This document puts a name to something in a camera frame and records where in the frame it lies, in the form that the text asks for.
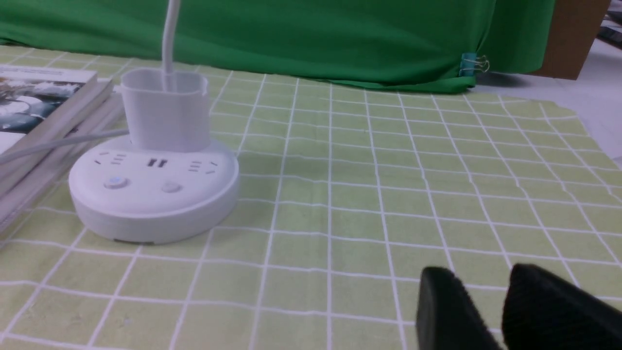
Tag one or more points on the brown cardboard box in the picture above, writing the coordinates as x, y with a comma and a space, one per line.
573, 29

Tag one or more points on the top book with photo cover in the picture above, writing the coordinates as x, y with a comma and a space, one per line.
40, 105

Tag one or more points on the green backdrop cloth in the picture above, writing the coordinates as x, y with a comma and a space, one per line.
411, 45

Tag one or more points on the white desk lamp with sockets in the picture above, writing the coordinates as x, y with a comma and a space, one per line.
167, 180

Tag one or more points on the green checked tablecloth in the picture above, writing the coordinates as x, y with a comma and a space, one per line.
345, 196

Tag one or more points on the lower book in stack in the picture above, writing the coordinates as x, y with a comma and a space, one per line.
60, 155

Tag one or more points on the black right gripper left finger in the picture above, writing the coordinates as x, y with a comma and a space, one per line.
447, 318

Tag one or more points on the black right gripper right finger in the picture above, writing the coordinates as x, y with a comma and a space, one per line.
542, 311

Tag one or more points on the teal binder clip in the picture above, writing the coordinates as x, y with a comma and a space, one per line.
471, 64

